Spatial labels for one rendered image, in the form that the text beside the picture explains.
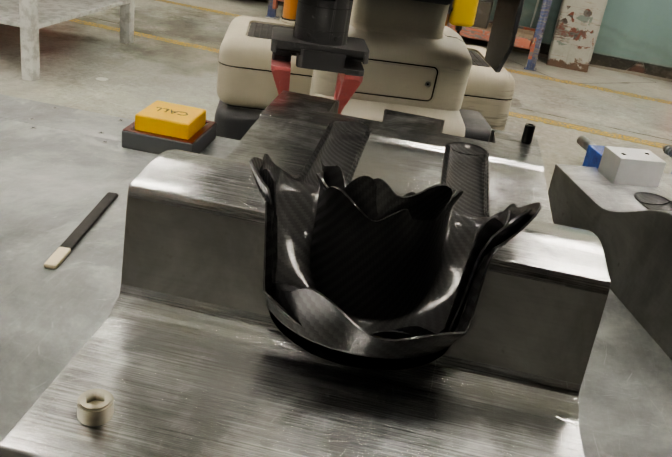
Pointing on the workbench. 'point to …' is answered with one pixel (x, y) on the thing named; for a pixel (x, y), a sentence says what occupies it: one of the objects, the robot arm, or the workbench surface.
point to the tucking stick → (80, 231)
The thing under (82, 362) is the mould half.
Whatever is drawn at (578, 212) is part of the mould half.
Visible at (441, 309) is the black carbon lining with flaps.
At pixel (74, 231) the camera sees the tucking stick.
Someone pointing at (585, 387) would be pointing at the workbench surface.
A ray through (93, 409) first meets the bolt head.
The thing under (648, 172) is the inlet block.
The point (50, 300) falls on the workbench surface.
